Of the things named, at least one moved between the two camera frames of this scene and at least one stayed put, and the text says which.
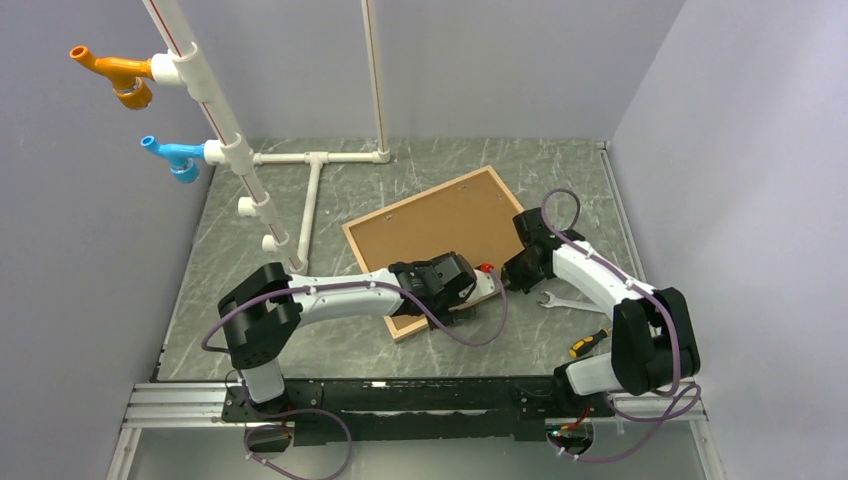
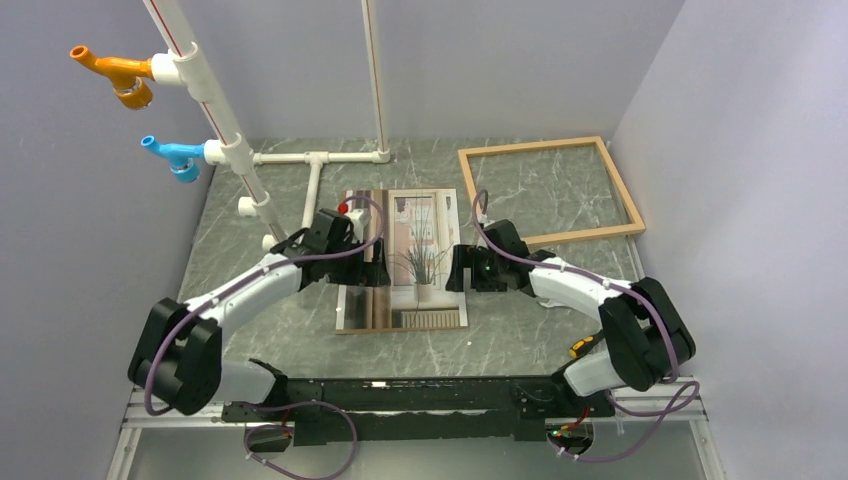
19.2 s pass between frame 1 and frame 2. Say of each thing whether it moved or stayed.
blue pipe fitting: stayed
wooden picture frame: moved
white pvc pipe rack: stayed
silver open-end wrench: stayed
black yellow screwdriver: stayed
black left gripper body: moved
